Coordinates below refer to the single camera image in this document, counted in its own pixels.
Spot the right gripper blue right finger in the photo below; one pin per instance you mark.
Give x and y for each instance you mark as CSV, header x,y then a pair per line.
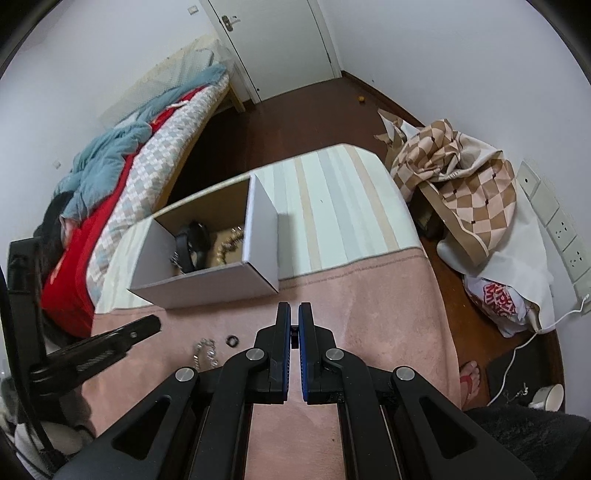
x,y
395,424

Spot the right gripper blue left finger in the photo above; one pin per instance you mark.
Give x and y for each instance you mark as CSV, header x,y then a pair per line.
x,y
194,425

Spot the black smart watch band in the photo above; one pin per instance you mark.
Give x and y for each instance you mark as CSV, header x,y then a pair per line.
x,y
192,244

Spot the foot in red sandal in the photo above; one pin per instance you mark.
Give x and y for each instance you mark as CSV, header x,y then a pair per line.
x,y
470,382

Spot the dark fuzzy blanket on bed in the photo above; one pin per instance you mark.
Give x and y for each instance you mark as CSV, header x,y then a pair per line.
x,y
50,230

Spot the dark fuzzy clothing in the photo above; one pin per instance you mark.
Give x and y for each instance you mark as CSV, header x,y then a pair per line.
x,y
553,445

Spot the white cup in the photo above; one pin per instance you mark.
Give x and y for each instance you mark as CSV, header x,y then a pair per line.
x,y
548,398

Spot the white red printed bag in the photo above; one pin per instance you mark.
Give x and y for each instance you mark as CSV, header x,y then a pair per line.
x,y
502,304

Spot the pink striped table cloth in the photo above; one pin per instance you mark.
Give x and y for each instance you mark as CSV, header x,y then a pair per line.
x,y
349,247

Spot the white cardboard box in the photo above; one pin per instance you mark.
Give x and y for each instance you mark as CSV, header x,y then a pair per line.
x,y
243,261

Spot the teal quilt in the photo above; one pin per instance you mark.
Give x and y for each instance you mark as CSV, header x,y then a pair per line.
x,y
96,169

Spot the white power strip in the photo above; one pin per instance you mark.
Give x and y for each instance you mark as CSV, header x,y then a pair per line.
x,y
568,243

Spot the brown checkered fabric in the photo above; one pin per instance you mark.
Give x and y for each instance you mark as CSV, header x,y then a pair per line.
x,y
469,184

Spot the white door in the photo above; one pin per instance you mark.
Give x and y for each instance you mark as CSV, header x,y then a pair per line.
x,y
279,46

